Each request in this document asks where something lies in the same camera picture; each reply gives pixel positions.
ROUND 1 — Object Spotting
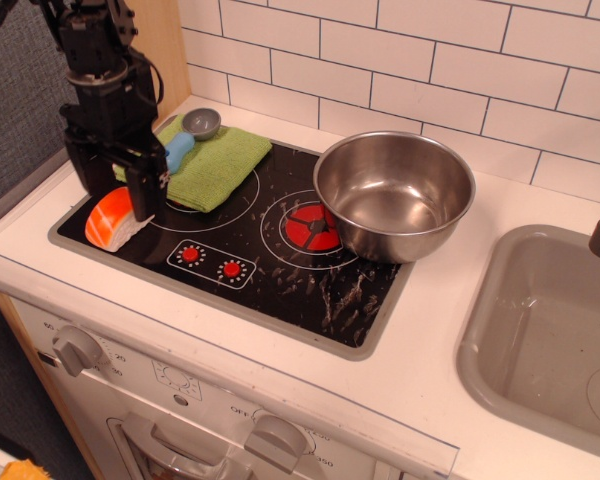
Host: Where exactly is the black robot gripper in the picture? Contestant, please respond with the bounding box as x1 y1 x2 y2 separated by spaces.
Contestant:
59 52 170 223

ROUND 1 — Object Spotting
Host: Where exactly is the orange salmon sushi toy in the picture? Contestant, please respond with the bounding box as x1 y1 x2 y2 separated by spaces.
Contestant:
84 187 153 252

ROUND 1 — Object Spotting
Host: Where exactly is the stainless steel bowl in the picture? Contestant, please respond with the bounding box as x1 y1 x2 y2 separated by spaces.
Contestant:
313 131 476 264

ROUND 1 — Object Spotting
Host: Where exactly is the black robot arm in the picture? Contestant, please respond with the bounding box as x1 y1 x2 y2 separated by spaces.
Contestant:
39 1 169 221

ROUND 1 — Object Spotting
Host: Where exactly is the left red stove knob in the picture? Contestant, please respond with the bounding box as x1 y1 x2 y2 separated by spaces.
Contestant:
181 247 200 263

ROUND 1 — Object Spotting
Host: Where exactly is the red stove knob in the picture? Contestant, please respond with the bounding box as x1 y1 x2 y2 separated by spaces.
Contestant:
222 261 242 279
181 247 200 263

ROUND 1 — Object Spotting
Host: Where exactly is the right red stove knob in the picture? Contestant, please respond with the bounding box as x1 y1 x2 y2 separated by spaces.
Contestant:
222 261 242 279

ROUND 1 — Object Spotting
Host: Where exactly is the black toy stovetop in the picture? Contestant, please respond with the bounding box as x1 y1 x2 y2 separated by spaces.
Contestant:
49 142 412 360

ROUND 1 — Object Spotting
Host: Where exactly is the left grey oven dial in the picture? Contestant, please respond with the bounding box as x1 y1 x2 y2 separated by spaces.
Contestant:
52 326 103 377

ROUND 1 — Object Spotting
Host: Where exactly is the grey oven dial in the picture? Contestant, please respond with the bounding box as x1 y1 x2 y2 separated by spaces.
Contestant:
244 415 308 474
52 326 103 377

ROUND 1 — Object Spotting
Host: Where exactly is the right grey oven dial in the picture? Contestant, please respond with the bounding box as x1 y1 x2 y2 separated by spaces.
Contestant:
244 415 308 474

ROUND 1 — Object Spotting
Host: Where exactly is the yellow object at corner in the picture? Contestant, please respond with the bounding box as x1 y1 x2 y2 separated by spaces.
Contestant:
0 459 51 480

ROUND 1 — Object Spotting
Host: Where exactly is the grey toy sink basin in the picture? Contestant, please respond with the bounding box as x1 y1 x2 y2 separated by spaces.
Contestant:
457 225 600 457

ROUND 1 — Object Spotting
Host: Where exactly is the blue handled grey scoop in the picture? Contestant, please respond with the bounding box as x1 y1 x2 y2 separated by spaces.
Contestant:
165 108 221 174

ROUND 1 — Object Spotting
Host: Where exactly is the grey oven door handle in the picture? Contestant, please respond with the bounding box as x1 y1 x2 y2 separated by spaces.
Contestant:
119 413 253 479

